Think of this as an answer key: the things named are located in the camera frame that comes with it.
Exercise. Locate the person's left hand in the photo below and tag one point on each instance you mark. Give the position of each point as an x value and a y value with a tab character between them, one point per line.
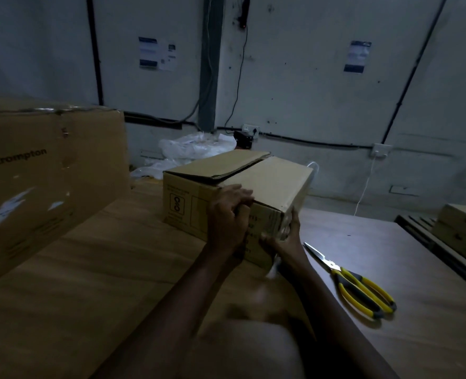
227	224

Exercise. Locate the person's right hand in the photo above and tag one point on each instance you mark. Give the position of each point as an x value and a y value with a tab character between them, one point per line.
286	244

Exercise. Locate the person's right thumb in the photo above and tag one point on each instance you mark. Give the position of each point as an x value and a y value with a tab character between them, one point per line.
295	224

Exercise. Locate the person's left fingers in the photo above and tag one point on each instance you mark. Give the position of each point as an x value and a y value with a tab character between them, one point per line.
237	193

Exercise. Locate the small brown cardboard box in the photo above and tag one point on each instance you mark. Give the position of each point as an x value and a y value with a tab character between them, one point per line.
237	193

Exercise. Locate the person's left forearm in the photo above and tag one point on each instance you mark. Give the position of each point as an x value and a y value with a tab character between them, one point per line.
166	315

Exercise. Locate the person's right forearm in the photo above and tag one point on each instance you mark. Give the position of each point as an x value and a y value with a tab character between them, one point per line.
331	319

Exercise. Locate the black power adapter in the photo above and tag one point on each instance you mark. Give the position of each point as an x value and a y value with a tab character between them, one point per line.
243	140

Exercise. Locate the white plastic bag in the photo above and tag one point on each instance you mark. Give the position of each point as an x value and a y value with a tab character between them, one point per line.
189	151

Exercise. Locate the dark wooden pallet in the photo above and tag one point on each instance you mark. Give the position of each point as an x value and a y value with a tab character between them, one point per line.
434	242

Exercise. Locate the stacked brown cardboard box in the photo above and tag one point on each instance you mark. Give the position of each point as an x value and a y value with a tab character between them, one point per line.
462	232

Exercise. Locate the large brown cardboard box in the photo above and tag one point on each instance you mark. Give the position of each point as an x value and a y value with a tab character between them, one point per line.
43	185

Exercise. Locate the white wall socket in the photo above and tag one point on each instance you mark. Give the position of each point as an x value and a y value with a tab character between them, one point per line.
250	130

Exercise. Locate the white wall switch box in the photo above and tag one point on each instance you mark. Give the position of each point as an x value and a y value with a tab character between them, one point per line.
381	150

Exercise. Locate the grey vertical wall pillar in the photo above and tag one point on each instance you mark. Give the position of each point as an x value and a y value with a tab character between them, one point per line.
210	63

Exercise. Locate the small white blue wall notice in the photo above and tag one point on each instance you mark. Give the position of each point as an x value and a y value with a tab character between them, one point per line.
357	56

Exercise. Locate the black wall mounted device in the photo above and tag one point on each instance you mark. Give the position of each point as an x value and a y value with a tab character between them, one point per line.
244	11

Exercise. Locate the black diagonal wall conduit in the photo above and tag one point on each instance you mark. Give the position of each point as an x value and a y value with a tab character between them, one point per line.
414	70

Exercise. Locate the black vertical wall conduit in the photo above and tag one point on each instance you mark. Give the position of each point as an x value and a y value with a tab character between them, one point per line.
94	51

